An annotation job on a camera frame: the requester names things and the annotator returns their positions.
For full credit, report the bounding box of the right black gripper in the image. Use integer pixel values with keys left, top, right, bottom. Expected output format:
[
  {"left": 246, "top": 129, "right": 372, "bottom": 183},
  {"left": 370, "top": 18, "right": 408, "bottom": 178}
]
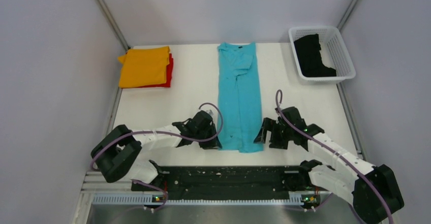
[{"left": 254, "top": 117, "right": 293, "bottom": 149}]

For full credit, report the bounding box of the cyan t shirt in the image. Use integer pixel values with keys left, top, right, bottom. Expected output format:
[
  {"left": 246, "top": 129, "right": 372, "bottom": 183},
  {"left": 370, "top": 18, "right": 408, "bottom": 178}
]
[{"left": 218, "top": 43, "right": 263, "bottom": 153}]

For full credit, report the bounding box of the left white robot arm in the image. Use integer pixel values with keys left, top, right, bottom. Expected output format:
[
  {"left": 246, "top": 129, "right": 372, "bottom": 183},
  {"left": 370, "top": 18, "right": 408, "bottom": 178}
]
[{"left": 90, "top": 110, "right": 222, "bottom": 190}]

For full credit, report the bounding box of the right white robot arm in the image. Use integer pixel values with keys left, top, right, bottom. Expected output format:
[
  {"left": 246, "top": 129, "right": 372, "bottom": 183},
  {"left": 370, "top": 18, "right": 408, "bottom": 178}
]
[{"left": 254, "top": 107, "right": 405, "bottom": 223}]

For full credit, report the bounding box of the folded red t shirt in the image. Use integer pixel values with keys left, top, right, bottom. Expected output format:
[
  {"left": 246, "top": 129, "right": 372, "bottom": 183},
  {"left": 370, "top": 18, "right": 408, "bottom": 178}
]
[{"left": 140, "top": 53, "right": 174, "bottom": 88}]

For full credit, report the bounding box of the folded orange t shirt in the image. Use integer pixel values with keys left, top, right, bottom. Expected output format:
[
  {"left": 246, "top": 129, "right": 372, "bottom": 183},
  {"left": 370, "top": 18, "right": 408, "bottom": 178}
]
[{"left": 117, "top": 46, "right": 171, "bottom": 89}]

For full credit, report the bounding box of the white plastic basket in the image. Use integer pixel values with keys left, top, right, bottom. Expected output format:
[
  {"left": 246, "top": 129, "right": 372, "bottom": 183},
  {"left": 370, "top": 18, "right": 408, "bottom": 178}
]
[{"left": 288, "top": 25, "right": 356, "bottom": 84}]

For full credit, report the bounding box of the black t shirt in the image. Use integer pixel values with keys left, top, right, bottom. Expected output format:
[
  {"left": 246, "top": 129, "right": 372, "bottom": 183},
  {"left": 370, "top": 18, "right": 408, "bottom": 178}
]
[{"left": 294, "top": 34, "right": 336, "bottom": 78}]

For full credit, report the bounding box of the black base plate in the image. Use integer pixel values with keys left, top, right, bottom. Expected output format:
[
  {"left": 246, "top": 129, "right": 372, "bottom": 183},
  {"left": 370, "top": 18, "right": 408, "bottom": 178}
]
[{"left": 151, "top": 166, "right": 324, "bottom": 201}]

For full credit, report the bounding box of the white slotted cable duct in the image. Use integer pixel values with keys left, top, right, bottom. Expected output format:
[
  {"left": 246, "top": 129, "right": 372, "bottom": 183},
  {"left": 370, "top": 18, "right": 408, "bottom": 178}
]
[{"left": 93, "top": 193, "right": 304, "bottom": 206}]

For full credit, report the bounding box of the aluminium frame rail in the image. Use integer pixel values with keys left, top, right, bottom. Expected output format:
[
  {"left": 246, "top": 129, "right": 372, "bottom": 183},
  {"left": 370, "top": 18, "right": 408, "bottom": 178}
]
[{"left": 80, "top": 170, "right": 388, "bottom": 195}]

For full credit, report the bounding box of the left aluminium corner post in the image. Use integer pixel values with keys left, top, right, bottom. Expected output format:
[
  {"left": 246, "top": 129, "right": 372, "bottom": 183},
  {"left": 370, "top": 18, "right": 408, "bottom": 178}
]
[{"left": 95, "top": 0, "right": 130, "bottom": 51}]

